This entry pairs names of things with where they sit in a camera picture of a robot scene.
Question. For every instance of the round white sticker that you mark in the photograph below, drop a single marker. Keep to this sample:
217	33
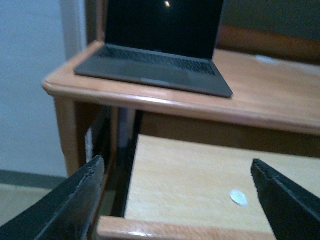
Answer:
238	197

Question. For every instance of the wooden pull-out keyboard tray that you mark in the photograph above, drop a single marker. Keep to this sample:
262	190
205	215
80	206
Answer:
180	190

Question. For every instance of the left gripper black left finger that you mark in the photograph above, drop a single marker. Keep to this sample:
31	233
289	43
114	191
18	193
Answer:
66	213

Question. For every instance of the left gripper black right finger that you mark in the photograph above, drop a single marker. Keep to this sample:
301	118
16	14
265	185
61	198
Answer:
292	211

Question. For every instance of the wooden desk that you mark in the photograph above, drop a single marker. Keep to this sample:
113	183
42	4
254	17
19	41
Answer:
275	106

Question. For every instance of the grey laptop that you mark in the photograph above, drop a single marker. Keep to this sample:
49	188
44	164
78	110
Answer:
161	43

